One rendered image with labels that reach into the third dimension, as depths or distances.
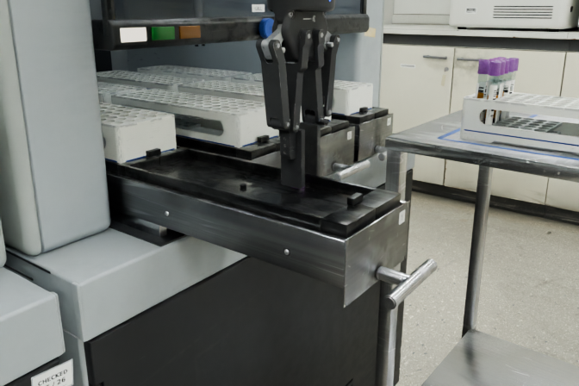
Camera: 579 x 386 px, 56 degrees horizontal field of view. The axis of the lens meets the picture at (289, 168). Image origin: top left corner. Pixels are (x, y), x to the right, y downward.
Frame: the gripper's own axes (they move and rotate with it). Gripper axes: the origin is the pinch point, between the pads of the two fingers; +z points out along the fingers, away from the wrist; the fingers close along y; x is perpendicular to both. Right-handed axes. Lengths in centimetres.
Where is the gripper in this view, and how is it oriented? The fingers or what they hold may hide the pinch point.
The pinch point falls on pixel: (301, 155)
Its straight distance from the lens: 65.4
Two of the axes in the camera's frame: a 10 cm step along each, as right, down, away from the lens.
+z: 0.0, 9.6, 2.9
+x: 8.0, 1.7, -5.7
